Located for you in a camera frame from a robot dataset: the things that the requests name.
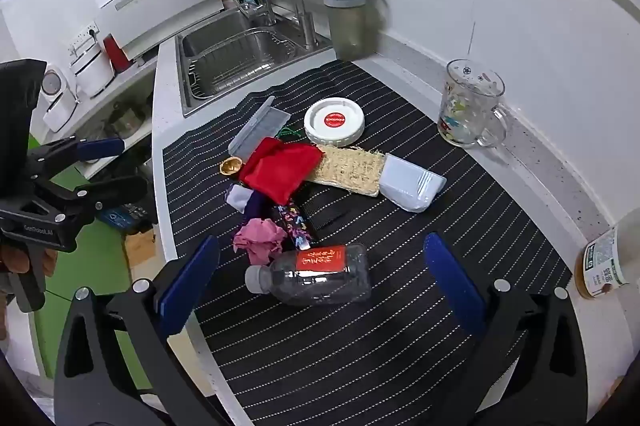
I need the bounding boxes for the grey shaker bottle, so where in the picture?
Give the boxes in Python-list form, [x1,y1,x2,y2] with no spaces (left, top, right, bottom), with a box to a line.
[321,0,378,61]

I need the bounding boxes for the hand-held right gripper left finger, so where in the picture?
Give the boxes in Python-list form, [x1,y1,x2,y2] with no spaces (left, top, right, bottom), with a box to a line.
[54,235,236,426]

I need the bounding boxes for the black striped mat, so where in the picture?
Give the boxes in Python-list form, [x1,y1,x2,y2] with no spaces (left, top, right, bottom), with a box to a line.
[159,60,583,426]

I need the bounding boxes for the pink cloth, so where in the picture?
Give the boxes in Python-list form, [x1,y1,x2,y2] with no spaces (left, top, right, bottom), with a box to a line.
[233,218,287,265]

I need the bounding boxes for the purple and grey sock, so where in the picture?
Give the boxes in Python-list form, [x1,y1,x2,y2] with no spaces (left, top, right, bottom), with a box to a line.
[225,183,276,227]

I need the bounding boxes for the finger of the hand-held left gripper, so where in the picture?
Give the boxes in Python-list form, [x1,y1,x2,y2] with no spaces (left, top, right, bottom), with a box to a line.
[47,176,151,227]
[27,137,127,167]

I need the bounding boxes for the white pot appliance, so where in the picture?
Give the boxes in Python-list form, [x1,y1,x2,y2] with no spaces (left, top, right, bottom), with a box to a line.
[70,40,113,99]

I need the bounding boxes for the colourful patterned wrapper tube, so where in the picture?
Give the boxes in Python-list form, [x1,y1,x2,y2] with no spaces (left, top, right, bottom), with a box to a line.
[270,201,318,251]

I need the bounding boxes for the white lid with red label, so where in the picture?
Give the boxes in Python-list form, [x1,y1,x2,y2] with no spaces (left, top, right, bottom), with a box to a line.
[303,97,366,145]

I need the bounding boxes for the person's left hand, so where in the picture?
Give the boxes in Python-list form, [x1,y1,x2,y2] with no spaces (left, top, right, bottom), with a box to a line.
[0,242,58,279]

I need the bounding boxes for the labelled tea bottle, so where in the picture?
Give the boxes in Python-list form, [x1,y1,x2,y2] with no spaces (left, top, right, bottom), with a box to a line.
[575,223,640,300]

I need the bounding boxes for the stainless steel sink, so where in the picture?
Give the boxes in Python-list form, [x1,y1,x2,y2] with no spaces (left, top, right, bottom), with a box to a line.
[175,8,333,117]

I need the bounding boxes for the printed glass mug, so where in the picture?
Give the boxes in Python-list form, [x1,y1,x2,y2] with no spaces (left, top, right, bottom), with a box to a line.
[437,59,511,150]

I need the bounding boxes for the cardboard box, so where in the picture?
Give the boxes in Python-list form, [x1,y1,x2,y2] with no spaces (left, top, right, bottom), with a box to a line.
[122,226,166,277]

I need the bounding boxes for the beige loofah pad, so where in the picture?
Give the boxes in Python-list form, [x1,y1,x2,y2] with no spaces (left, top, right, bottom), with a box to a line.
[302,145,386,197]

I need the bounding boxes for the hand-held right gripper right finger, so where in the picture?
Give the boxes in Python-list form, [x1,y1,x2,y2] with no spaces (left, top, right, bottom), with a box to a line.
[422,232,588,426]

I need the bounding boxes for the dark box with blue label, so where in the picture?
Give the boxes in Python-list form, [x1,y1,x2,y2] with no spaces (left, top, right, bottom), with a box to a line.
[97,203,156,234]

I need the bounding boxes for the white rice cooker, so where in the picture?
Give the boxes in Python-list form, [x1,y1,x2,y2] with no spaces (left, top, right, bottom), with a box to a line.
[40,63,81,134]

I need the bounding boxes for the wall power outlet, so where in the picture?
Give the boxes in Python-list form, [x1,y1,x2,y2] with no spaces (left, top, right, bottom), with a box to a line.
[67,22,101,51]

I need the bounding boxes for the red cloth pouch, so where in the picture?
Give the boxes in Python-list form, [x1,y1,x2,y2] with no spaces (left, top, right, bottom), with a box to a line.
[239,137,323,207]

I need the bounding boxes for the clear plastic bottle red label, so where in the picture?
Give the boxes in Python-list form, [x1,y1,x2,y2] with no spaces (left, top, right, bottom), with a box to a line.
[244,243,373,305]

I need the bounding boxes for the white plastic tray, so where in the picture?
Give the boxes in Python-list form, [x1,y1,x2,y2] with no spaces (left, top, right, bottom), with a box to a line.
[380,154,447,213]

